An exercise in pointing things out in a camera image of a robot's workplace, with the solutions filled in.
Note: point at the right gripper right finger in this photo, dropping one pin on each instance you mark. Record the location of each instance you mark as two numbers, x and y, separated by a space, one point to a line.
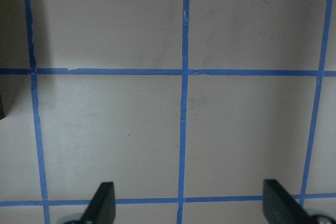
280 207

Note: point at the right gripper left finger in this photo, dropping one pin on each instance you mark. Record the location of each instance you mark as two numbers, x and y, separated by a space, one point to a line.
102 207

